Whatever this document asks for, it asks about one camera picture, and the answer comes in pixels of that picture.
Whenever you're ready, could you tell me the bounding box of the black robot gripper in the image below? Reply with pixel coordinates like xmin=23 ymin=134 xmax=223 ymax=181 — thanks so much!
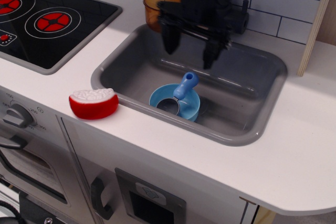
xmin=158 ymin=0 xmax=231 ymax=69

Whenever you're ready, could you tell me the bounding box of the blue handled metal spoon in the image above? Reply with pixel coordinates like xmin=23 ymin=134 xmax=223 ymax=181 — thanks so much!
xmin=156 ymin=72 xmax=198 ymax=115

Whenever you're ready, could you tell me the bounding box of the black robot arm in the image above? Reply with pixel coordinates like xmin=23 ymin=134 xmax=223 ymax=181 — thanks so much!
xmin=158 ymin=0 xmax=232 ymax=69

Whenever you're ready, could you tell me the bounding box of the light blue plastic bowl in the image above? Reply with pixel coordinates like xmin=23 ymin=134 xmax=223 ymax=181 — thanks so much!
xmin=149 ymin=83 xmax=201 ymax=122

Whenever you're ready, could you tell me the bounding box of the grey plastic sink basin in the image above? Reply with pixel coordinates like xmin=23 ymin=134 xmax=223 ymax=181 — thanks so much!
xmin=91 ymin=25 xmax=287 ymax=146

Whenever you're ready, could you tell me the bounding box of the red bowl of rice toy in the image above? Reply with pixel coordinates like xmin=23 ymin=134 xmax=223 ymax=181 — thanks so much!
xmin=69 ymin=88 xmax=119 ymax=120

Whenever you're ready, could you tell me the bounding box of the dark grey toy faucet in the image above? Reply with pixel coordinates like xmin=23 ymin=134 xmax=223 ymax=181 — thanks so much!
xmin=216 ymin=0 xmax=249 ymax=34

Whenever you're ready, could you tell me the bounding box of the orange transparent plastic pot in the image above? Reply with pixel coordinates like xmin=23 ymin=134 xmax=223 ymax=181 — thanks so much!
xmin=143 ymin=0 xmax=181 ymax=33

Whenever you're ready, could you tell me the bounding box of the black toy stovetop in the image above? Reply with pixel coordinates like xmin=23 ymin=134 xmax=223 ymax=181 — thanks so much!
xmin=1 ymin=0 xmax=122 ymax=75

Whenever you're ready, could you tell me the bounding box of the grey dishwasher panel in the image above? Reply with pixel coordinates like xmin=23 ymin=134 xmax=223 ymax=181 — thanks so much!
xmin=115 ymin=168 xmax=186 ymax=224

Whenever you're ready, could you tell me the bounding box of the grey oven knob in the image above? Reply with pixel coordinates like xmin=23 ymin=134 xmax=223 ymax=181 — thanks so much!
xmin=3 ymin=104 xmax=34 ymax=129

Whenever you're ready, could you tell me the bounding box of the white oven door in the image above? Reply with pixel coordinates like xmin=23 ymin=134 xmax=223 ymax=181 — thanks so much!
xmin=1 ymin=123 xmax=94 ymax=223

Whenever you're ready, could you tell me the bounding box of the light wooden side post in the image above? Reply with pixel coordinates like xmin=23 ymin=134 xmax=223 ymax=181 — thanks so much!
xmin=297 ymin=0 xmax=335 ymax=77

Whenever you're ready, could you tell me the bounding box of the dark grey cabinet handle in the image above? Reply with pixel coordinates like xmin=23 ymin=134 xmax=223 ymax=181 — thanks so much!
xmin=90 ymin=177 xmax=113 ymax=220

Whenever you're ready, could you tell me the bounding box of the grey oven door handle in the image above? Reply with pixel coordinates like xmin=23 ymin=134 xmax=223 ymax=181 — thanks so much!
xmin=0 ymin=135 xmax=28 ymax=150

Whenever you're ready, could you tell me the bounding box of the black cable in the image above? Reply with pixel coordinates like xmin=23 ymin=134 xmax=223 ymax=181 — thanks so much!
xmin=0 ymin=200 xmax=24 ymax=224

